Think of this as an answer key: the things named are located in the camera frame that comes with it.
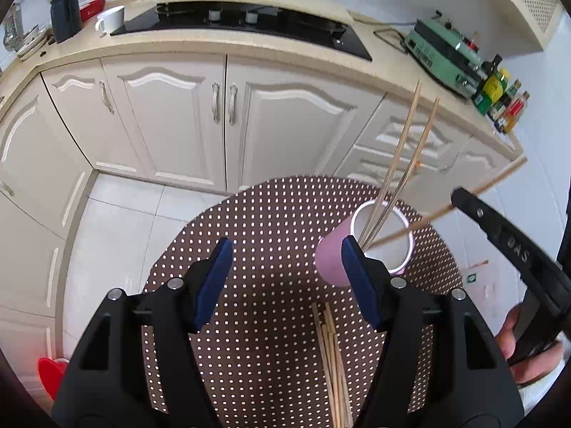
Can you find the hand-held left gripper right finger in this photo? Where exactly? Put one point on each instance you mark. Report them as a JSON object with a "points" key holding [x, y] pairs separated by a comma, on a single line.
{"points": [[359, 276]]}

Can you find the red plastic object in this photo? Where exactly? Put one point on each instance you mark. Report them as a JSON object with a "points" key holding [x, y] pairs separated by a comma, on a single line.
{"points": [[51, 374]]}

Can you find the black glass gas hob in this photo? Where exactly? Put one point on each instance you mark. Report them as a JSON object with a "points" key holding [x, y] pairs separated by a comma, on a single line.
{"points": [[290, 26]]}

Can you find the pink cylindrical cup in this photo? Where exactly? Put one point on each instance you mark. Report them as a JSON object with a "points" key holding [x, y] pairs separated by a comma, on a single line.
{"points": [[330, 258]]}

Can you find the cream lattice upper cabinet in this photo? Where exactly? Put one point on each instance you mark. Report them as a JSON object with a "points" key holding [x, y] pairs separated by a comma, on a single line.
{"points": [[531, 0]]}

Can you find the dark sauce bottle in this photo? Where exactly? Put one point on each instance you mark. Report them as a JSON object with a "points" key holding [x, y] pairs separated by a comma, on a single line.
{"points": [[508, 98]]}

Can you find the stack of bowls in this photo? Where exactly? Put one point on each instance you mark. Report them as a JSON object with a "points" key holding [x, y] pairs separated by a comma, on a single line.
{"points": [[31, 44]]}

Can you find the cream cabinet drawer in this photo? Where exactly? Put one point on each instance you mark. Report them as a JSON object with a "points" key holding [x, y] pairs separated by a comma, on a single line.
{"points": [[370, 165], [392, 129]]}

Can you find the dark oil bottle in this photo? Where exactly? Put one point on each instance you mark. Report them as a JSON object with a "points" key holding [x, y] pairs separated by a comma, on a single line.
{"points": [[488, 76]]}

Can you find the person's right hand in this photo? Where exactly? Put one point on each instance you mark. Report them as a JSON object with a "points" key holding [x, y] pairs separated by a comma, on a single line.
{"points": [[535, 368]]}

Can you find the round polka-dot table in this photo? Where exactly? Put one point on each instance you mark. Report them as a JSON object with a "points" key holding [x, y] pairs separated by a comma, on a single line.
{"points": [[267, 232]]}

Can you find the beige kitchen countertop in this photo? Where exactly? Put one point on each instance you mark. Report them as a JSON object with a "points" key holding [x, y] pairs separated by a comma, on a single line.
{"points": [[200, 42]]}

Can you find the black electric kettle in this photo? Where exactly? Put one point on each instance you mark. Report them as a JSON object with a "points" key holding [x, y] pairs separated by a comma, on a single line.
{"points": [[66, 15]]}

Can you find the two wooden chopsticks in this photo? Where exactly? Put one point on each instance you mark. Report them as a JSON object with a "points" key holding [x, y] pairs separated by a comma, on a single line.
{"points": [[420, 142]]}

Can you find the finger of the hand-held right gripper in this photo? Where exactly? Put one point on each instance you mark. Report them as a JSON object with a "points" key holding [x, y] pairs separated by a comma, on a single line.
{"points": [[513, 245]]}

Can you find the green electric cooker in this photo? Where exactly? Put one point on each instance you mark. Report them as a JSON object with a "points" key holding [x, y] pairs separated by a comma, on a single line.
{"points": [[441, 53]]}

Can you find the white printed carton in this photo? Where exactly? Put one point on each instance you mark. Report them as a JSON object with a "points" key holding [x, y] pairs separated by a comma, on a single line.
{"points": [[479, 285]]}

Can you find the pile of wooden chopsticks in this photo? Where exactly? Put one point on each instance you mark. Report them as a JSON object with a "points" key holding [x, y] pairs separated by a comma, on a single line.
{"points": [[332, 365]]}

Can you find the small red box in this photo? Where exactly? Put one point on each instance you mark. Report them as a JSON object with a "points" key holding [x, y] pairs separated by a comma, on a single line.
{"points": [[91, 9]]}

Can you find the white mug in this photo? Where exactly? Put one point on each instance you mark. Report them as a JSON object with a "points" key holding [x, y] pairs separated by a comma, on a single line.
{"points": [[113, 18]]}

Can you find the yellow green bottle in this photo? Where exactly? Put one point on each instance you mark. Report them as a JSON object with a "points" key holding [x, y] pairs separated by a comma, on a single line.
{"points": [[494, 91]]}

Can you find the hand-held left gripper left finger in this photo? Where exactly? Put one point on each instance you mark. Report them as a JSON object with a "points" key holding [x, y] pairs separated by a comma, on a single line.
{"points": [[214, 281]]}

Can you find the red label sauce bottle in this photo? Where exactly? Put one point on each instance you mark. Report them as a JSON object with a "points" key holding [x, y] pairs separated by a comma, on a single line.
{"points": [[516, 111]]}

